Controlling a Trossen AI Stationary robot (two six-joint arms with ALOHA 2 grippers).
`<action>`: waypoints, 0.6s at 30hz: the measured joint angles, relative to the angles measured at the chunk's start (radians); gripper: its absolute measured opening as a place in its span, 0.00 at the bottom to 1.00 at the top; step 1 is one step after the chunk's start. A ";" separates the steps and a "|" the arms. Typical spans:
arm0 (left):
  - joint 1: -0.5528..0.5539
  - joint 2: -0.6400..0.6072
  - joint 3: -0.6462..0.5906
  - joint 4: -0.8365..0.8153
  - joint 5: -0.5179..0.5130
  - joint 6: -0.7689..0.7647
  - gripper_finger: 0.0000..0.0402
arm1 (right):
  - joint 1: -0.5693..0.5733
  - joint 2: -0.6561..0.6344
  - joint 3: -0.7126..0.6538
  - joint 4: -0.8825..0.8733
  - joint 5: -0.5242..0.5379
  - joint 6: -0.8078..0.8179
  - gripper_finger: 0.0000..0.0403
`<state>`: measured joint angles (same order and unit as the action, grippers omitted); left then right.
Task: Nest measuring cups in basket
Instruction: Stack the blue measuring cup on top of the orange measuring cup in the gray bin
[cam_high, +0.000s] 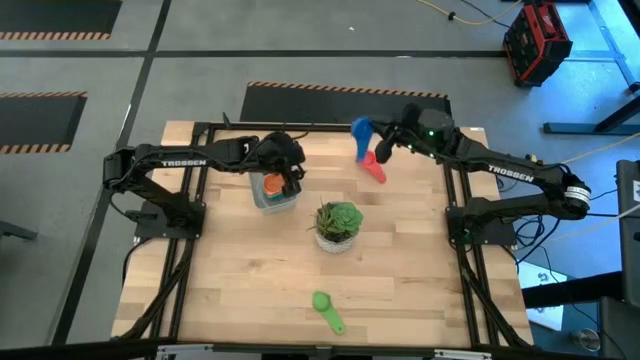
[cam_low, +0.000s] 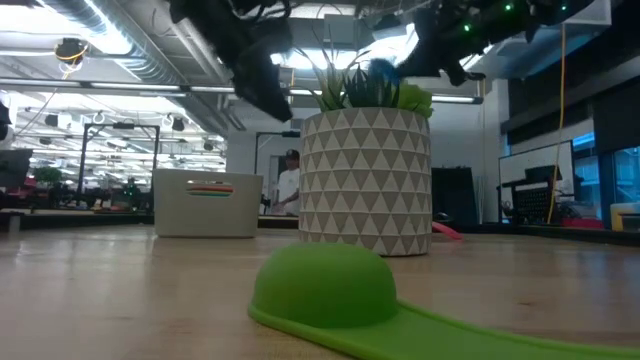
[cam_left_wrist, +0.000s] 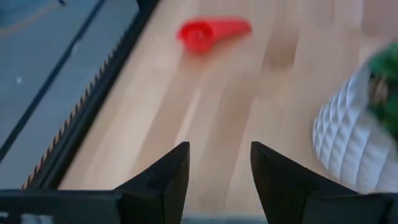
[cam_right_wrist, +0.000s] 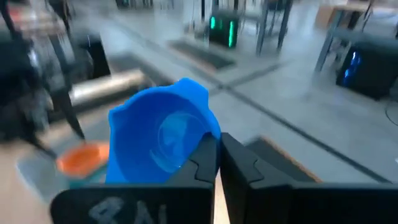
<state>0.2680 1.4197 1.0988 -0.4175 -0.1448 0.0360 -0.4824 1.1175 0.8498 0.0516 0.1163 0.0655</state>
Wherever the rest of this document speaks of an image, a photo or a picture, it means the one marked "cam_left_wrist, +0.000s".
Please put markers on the red measuring cup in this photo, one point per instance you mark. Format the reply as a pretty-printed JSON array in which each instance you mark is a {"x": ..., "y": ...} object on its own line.
[{"x": 202, "y": 34}]

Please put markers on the succulent in triangle-patterned pot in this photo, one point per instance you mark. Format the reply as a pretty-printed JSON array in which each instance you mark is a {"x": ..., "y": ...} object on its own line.
[{"x": 348, "y": 140}]

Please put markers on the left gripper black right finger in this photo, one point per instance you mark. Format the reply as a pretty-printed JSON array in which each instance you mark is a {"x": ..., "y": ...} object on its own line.
[{"x": 286, "y": 199}]

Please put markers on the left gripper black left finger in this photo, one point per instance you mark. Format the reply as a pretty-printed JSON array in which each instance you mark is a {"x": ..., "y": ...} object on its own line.
[{"x": 155, "y": 199}]

